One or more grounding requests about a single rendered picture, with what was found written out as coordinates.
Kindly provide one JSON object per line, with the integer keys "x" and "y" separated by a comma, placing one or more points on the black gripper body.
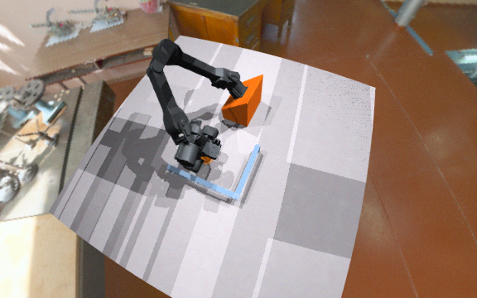
{"x": 209, "y": 133}

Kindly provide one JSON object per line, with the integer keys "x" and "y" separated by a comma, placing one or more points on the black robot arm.
{"x": 174, "y": 118}

